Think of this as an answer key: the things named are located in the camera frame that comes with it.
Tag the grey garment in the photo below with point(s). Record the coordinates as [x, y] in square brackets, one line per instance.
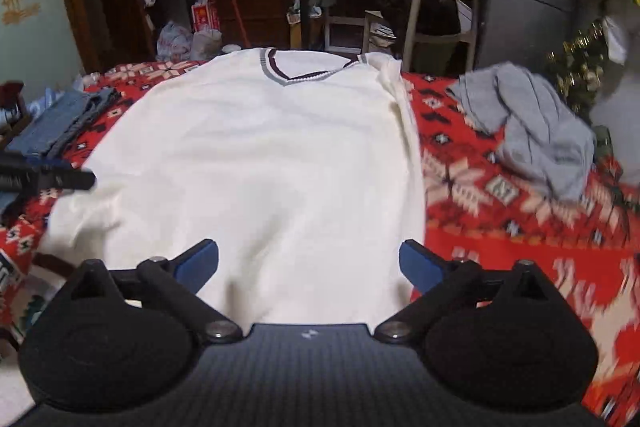
[540, 132]

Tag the wooden drawer cabinet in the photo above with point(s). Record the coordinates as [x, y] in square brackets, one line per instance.
[260, 17]

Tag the red cardboard box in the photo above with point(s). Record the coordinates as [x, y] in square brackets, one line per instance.
[205, 14]

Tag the white drawer cart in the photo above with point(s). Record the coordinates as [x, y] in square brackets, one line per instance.
[360, 27]

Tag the small christmas tree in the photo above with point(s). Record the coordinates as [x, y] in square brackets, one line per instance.
[580, 67]

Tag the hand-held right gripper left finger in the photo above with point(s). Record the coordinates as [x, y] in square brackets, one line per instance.
[200, 264]

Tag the red patterned blanket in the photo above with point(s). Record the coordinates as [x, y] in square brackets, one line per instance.
[500, 227]

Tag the red white plastic bag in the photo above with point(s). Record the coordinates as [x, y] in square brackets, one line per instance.
[174, 41]

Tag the white pet bowl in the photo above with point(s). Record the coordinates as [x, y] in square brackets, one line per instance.
[230, 48]

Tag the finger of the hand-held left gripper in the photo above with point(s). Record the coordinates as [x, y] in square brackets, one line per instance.
[60, 179]

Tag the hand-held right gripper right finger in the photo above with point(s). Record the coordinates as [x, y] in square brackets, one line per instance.
[420, 264]

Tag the dark cat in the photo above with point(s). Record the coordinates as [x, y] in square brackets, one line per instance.
[400, 7]

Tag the white tote bag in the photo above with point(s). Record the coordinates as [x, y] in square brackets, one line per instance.
[382, 34]

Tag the blue jeans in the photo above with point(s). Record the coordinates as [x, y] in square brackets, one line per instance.
[55, 122]

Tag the white hanging cloth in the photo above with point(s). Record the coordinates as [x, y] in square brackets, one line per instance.
[615, 39]

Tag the cream knit sweater vest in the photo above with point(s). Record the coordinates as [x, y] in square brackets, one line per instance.
[260, 157]

